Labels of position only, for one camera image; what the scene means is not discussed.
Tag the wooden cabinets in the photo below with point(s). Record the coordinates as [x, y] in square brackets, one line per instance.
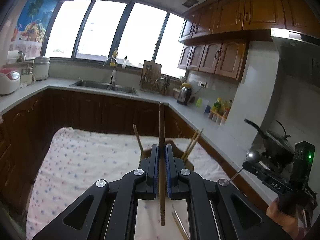
[216, 33]
[29, 126]

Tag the steel kitchen sink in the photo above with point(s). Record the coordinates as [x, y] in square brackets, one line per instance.
[105, 86]

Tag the steel electric kettle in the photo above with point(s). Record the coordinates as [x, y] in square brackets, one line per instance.
[184, 95]

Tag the yellow dish soap bottle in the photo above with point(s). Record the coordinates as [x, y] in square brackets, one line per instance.
[113, 61]

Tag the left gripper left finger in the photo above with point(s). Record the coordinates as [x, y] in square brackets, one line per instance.
[107, 210]

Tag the lower wooden cabinets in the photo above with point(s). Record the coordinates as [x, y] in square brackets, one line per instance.
[29, 126]

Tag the white floral tablecloth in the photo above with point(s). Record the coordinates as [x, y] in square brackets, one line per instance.
[76, 159]

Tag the small white appliance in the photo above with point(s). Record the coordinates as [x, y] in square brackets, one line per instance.
[27, 76]

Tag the right hand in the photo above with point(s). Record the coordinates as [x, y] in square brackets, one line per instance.
[287, 222]

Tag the white red rice cooker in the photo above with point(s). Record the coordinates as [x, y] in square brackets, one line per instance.
[9, 81]

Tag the wall power outlet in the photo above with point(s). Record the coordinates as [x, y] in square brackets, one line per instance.
[202, 84]

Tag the green lid white container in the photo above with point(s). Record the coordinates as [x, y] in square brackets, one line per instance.
[201, 104]

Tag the steel range hood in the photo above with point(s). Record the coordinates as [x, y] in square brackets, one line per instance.
[299, 54]

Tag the fruit beach poster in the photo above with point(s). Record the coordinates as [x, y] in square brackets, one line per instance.
[30, 31]

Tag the black wok with lid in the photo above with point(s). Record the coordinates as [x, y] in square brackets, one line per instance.
[277, 148]

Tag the wooden cutting board rack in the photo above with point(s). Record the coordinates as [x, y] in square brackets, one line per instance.
[150, 76]

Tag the knife block with knives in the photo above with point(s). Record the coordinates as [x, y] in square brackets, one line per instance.
[165, 84]

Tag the clear soap dispenser bottle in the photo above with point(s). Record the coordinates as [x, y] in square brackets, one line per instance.
[124, 62]

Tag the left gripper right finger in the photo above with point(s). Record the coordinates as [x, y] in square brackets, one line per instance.
[215, 210]

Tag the upper wooden cabinets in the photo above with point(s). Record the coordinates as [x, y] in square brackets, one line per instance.
[216, 33]

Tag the yellow oil bottle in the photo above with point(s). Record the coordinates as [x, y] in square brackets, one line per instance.
[217, 105]

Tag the white tall cooker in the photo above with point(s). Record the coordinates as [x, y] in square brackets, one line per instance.
[41, 67]

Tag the spice jar rack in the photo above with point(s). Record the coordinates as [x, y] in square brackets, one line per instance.
[216, 118]

